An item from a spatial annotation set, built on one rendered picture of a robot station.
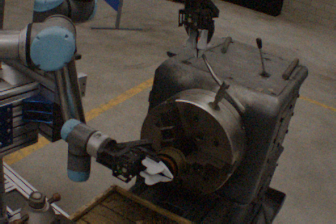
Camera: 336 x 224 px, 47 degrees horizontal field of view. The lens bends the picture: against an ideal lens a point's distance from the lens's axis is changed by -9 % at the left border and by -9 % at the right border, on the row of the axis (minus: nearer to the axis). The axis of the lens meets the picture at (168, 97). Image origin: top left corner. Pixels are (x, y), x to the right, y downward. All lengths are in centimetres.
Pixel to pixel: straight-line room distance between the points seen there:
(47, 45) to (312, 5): 1026
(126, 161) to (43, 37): 39
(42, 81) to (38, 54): 52
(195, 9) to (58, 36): 39
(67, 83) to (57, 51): 22
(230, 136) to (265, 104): 18
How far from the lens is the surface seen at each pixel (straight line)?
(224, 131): 119
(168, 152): 116
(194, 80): 137
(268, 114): 130
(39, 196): 85
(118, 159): 112
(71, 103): 130
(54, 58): 108
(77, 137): 121
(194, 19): 118
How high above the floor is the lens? 173
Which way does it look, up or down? 24 degrees down
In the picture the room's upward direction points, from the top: 11 degrees clockwise
